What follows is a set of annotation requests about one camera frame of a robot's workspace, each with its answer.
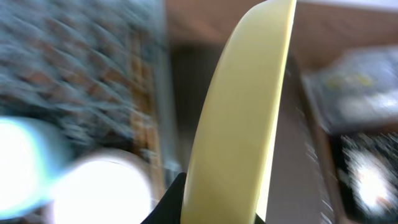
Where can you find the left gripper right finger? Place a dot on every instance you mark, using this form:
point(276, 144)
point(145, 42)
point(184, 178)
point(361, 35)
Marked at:
point(259, 220)

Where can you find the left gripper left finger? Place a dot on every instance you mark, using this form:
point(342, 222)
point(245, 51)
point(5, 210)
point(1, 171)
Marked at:
point(168, 210)

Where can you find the yellow round plate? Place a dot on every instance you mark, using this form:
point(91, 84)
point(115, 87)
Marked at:
point(229, 173)

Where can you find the white bowl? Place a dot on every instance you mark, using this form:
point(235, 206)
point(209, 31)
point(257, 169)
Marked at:
point(110, 186)

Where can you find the light blue bowl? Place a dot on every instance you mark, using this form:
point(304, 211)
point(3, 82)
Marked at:
point(34, 155)

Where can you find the black waste tray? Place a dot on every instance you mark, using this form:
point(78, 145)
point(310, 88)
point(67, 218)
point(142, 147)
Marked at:
point(346, 193)

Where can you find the spilled rice food waste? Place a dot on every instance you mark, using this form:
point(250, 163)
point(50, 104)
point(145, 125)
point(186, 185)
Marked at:
point(371, 162)

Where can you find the grey plastic dishwasher rack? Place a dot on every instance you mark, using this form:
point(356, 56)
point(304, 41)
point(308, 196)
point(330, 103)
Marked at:
point(99, 70)

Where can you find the clear plastic waste bin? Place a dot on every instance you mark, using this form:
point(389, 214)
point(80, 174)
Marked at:
point(359, 89)

